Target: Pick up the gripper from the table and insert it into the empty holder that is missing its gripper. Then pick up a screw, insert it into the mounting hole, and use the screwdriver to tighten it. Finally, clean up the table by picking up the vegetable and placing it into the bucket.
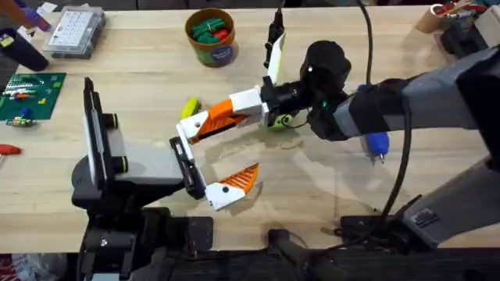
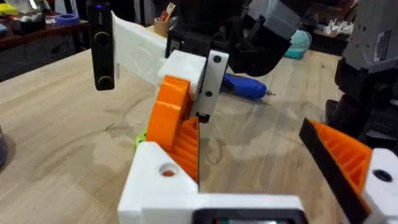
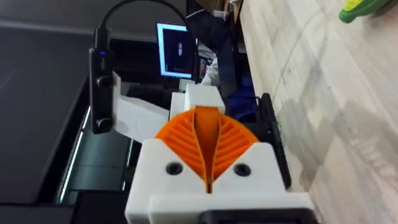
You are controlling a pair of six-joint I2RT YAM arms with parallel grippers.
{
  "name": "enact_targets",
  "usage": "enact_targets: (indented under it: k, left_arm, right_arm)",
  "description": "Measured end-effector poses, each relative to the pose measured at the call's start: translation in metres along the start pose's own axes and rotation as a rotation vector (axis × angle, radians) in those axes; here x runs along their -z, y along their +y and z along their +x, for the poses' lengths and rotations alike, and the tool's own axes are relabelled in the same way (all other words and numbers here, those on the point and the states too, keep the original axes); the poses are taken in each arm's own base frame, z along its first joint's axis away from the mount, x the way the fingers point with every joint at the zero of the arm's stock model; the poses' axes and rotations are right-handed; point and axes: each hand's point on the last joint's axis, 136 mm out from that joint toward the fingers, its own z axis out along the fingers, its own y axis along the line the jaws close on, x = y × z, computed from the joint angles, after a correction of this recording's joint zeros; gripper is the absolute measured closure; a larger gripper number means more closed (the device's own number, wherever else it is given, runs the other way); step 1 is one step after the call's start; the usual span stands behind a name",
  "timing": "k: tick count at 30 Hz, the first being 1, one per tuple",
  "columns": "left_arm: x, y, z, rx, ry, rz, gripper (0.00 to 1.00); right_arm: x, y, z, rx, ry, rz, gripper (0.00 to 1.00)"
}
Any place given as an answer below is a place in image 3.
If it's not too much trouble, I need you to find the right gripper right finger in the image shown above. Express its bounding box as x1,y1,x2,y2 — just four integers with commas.
207,106,287,195

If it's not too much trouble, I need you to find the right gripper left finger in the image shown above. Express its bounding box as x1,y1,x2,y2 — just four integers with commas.
124,106,210,224

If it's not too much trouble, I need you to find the person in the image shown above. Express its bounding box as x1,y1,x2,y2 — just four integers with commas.
185,8,259,123

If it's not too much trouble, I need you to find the computer monitor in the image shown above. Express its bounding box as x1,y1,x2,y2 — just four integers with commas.
156,22,200,80

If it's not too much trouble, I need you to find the green and yellow toy corn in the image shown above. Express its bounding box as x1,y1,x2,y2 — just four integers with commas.
338,0,393,24

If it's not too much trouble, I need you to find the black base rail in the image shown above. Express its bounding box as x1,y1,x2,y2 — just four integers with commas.
255,92,292,190

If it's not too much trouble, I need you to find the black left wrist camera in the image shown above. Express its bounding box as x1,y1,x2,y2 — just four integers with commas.
88,27,115,135

